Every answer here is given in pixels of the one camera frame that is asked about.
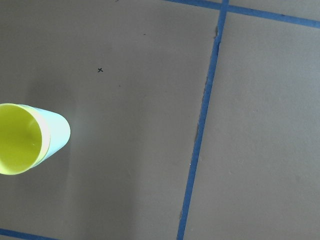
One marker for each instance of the yellow plastic cup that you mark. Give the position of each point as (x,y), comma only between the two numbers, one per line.
(24,138)

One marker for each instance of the light green plastic cup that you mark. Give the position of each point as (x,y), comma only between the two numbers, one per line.
(58,129)

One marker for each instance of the brown paper table cover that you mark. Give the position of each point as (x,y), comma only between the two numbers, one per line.
(190,120)

